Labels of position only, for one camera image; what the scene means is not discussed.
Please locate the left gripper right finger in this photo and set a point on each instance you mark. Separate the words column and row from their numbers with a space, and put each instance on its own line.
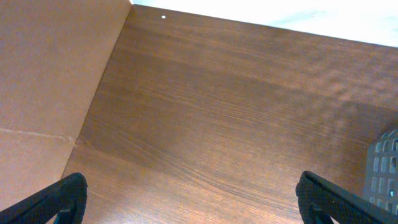
column 321, row 201

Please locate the grey plastic basket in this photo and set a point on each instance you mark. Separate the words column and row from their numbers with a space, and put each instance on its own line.
column 380, row 185

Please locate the brown cardboard panel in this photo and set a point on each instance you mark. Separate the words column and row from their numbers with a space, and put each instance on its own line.
column 53, row 54

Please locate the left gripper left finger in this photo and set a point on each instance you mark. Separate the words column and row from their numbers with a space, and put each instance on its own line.
column 64, row 200

